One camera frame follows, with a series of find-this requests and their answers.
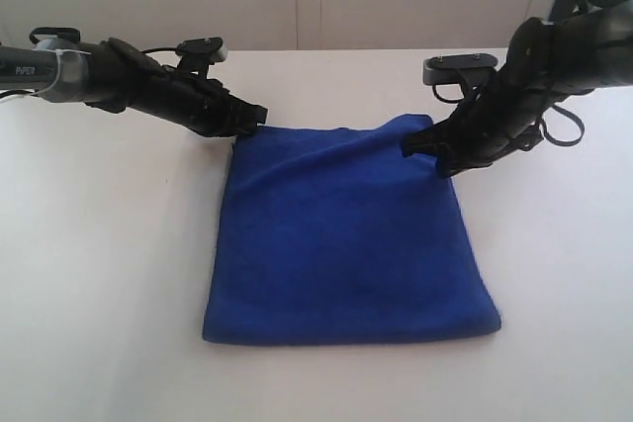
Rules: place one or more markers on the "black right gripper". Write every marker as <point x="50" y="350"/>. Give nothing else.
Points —
<point x="482" y="130"/>

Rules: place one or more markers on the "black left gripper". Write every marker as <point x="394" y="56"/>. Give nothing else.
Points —
<point x="202" y="106"/>

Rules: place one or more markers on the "blue microfiber towel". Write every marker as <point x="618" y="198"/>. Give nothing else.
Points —
<point x="332" y="237"/>

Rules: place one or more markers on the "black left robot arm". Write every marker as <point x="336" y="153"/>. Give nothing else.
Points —
<point x="114" y="76"/>

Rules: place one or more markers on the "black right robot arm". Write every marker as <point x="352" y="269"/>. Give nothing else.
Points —
<point x="588" y="51"/>

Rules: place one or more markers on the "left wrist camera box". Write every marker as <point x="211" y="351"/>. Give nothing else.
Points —
<point x="211" y="50"/>

